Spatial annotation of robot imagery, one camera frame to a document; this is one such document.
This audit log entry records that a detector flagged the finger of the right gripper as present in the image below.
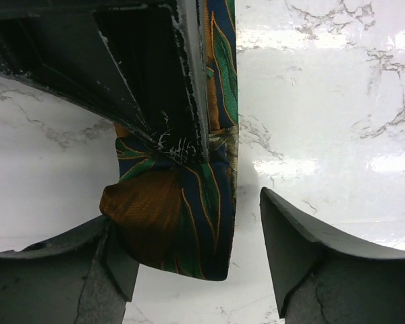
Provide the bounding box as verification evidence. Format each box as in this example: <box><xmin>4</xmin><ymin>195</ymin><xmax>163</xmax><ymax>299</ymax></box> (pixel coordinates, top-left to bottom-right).
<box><xmin>0</xmin><ymin>1</ymin><xmax>209</xmax><ymax>164</ymax></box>

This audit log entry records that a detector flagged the floral brown green tie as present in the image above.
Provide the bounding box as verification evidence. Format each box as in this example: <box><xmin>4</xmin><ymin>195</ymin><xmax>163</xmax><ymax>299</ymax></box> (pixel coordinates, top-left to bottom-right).
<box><xmin>99</xmin><ymin>1</ymin><xmax>239</xmax><ymax>281</ymax></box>

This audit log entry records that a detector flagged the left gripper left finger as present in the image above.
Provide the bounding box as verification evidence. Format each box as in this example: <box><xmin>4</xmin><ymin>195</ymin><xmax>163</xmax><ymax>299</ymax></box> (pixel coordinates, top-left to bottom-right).
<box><xmin>0</xmin><ymin>216</ymin><xmax>139</xmax><ymax>323</ymax></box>

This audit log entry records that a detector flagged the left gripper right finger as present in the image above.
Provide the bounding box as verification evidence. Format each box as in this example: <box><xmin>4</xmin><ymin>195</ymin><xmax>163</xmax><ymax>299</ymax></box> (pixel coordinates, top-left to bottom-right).
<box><xmin>260</xmin><ymin>188</ymin><xmax>405</xmax><ymax>323</ymax></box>

